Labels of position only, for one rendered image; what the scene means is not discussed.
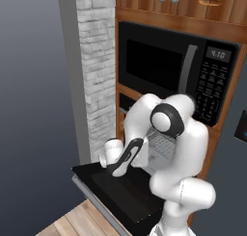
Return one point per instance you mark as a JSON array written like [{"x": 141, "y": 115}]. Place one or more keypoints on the wooden appliance cabinet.
[{"x": 180, "y": 23}]

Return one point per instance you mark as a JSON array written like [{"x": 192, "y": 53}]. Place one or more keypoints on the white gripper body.
[{"x": 111, "y": 150}]

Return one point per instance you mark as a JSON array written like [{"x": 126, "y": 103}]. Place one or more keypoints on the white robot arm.
[{"x": 189, "y": 143}]

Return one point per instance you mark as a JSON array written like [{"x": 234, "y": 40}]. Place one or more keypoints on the black fridge dispenser panel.
[{"x": 241, "y": 125}]

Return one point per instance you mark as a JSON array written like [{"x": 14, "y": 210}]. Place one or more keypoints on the metal oven rack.
[{"x": 162, "y": 146}]

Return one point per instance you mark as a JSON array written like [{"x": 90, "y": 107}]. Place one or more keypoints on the built-in black oven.
[{"x": 127, "y": 101}]

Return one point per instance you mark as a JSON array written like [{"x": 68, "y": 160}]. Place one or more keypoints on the black microwave oven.
[{"x": 154, "y": 61}]

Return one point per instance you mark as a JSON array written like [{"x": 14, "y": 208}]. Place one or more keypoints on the dark grey fridge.
[{"x": 230, "y": 169}]

